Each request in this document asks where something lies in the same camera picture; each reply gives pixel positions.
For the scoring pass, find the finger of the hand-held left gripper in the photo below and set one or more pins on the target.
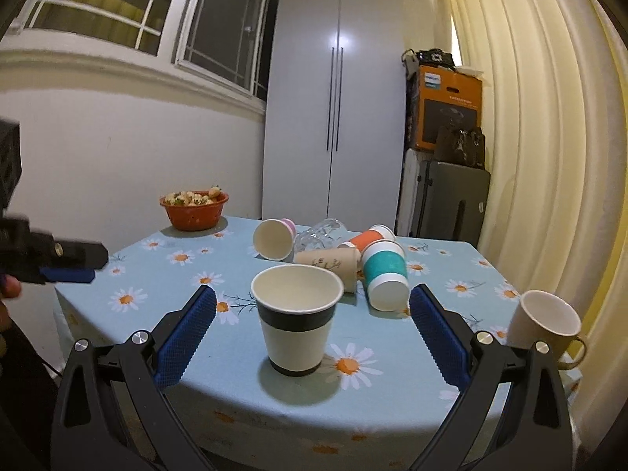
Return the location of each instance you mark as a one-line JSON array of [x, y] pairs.
[[68, 275]]

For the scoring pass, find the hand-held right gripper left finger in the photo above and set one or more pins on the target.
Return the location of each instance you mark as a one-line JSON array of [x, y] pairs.
[[189, 338]]

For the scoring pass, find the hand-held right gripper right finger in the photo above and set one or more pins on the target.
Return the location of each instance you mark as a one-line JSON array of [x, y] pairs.
[[439, 338]]

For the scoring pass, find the black banded white paper cup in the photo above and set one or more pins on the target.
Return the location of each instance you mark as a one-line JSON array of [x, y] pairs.
[[294, 338]]

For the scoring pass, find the teal banded paper cup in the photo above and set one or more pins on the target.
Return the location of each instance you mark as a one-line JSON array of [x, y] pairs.
[[385, 265]]

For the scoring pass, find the orange banded paper cup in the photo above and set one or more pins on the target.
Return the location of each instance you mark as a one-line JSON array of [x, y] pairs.
[[365, 240]]

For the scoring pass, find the pink paper cup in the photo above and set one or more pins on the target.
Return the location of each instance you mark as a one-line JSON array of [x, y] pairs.
[[270, 241]]

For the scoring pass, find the brown kraft paper cup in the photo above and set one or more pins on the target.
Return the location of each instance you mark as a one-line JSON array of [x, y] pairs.
[[328, 260]]

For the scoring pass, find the clear plastic cup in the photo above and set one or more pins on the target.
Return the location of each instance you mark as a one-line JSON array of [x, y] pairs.
[[319, 235]]

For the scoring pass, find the person's left hand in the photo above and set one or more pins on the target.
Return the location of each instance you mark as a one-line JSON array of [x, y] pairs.
[[9, 288]]

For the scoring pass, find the blue daisy print tablecloth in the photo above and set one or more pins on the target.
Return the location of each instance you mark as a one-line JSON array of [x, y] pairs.
[[162, 267]]

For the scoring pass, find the beige ceramic mug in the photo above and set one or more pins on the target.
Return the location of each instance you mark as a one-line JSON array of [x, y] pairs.
[[535, 326]]

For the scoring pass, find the orange plastic basket bowl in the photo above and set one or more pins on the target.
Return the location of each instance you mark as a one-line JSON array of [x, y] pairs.
[[194, 220]]

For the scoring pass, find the pile of pale small fruits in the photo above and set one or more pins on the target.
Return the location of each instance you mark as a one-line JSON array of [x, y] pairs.
[[194, 198]]

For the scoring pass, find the grey suitcase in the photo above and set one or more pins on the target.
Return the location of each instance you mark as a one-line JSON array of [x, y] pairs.
[[441, 196]]

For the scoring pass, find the white ribbed suitcase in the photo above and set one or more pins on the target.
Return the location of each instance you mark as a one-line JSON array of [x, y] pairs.
[[406, 191]]

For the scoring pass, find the dark brown handbag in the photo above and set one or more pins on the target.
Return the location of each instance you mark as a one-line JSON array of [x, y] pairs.
[[461, 149]]

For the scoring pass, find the cream curtain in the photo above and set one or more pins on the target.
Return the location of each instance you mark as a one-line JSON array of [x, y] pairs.
[[539, 157]]

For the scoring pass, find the white framed window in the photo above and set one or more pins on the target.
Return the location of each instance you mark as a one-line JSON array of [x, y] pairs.
[[182, 34]]

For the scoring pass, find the orange cardboard box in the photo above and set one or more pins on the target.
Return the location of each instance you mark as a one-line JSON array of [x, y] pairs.
[[446, 89]]

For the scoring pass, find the white two-door wardrobe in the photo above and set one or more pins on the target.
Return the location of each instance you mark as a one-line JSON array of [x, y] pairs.
[[304, 108]]

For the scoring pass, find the black bag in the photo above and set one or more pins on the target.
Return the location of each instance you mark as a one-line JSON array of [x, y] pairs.
[[434, 57]]

